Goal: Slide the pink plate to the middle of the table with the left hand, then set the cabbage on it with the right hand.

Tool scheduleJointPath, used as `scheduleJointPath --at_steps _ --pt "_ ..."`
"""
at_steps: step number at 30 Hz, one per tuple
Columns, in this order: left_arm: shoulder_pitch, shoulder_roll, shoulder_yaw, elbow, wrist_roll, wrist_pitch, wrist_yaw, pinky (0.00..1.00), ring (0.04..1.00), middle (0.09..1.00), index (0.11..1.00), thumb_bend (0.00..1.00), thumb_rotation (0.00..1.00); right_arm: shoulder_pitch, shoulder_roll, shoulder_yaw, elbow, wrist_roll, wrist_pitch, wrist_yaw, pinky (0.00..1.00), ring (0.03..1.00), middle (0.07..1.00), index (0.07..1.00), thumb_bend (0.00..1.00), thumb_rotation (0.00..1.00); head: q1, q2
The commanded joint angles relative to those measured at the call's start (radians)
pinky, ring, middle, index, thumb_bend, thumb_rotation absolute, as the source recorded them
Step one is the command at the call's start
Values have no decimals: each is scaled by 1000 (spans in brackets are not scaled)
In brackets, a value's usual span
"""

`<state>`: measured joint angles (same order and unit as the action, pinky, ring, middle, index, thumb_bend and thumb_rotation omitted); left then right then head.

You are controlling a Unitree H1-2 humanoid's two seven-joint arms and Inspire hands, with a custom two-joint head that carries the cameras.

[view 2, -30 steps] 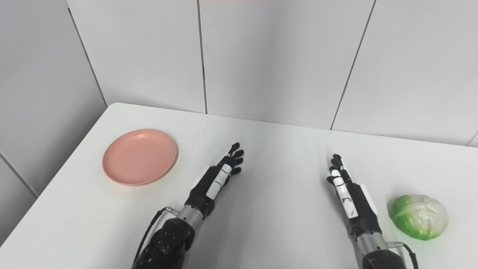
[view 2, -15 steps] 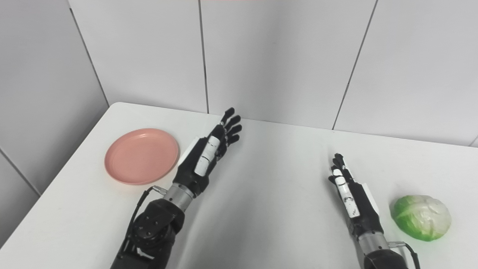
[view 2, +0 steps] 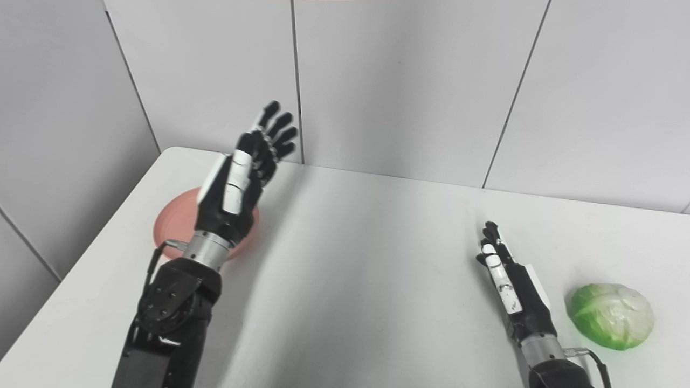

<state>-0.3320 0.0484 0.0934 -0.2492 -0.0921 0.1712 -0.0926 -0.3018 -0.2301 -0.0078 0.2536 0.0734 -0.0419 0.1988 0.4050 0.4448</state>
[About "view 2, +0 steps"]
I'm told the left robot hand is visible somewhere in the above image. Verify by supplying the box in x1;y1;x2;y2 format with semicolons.
193;100;299;243

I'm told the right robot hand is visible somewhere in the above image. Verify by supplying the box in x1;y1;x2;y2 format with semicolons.
476;221;558;341

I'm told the pink plate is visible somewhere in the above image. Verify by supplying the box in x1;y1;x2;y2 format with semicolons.
153;187;260;261

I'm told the green cabbage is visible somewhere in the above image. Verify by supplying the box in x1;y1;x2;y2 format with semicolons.
566;283;656;351

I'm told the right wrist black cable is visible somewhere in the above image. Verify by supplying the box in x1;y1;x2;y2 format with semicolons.
564;348;613;388

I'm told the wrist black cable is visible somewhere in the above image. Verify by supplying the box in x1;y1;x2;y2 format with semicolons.
564;348;613;388
141;240;188;316

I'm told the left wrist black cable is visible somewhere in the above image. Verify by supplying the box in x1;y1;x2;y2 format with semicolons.
141;240;188;316

